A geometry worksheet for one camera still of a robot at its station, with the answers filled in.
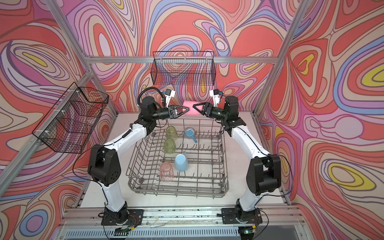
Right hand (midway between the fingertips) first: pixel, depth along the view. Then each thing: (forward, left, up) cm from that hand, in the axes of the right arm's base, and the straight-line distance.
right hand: (196, 110), depth 77 cm
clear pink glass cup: (-25, +17, -21) cm, 37 cm away
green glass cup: (+1, +16, -20) cm, 26 cm away
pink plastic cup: (-3, +3, +3) cm, 5 cm away
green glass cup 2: (-7, +17, -23) cm, 30 cm away
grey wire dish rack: (-22, -5, -33) cm, 40 cm away
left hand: (-3, +4, +3) cm, 6 cm away
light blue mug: (-21, +9, -19) cm, 30 cm away
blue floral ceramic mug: (-3, +5, -16) cm, 17 cm away
